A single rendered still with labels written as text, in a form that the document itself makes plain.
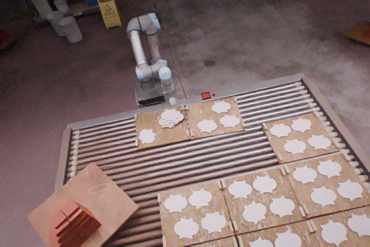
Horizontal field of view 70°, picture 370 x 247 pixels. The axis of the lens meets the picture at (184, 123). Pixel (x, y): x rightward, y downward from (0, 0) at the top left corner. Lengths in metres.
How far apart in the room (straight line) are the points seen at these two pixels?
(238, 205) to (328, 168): 0.63
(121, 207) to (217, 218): 0.57
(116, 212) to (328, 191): 1.27
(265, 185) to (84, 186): 1.16
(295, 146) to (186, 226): 0.91
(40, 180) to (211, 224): 2.34
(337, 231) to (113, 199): 1.29
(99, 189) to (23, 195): 1.81
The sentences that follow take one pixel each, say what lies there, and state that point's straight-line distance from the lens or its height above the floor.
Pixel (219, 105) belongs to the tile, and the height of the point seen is 0.95.
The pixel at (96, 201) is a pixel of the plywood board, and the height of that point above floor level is 1.04.
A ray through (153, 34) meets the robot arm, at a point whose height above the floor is 1.46.
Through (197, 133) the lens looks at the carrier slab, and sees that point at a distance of 1.99.
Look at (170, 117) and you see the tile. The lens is 2.05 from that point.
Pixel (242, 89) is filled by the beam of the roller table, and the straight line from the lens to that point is 2.31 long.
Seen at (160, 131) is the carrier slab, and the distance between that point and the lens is 2.05.
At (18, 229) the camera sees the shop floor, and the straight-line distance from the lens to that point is 3.35.
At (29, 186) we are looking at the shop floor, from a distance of 3.54.
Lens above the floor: 2.52
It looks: 50 degrees down
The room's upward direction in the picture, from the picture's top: 11 degrees counter-clockwise
